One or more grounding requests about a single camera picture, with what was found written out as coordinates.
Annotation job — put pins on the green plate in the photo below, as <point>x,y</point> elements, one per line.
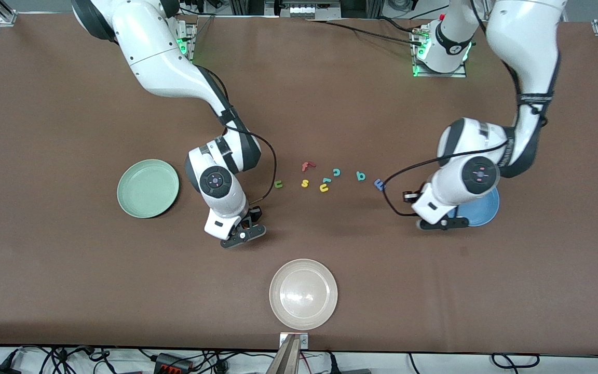
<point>146,189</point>

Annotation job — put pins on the blue foam letter m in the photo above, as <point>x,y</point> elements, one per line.
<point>379,184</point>

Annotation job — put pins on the blue plate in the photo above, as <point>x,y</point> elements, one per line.
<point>486,213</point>

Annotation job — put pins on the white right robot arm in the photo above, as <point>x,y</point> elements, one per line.
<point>164,57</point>

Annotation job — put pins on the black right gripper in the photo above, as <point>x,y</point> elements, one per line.
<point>253,214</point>

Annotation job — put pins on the white plate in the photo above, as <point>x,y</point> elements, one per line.
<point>303,293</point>

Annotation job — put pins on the black orange power strip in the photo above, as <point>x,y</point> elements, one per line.
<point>172,363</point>

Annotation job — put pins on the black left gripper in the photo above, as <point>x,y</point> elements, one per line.
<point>412,197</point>

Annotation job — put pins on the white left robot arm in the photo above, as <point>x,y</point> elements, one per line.
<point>522,52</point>

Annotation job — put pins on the red foam letter f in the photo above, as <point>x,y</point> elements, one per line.
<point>306,166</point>

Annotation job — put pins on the metal camera mount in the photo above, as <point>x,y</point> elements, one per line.
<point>288,358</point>

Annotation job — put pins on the grey control box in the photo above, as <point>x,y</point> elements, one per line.
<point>301,10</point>

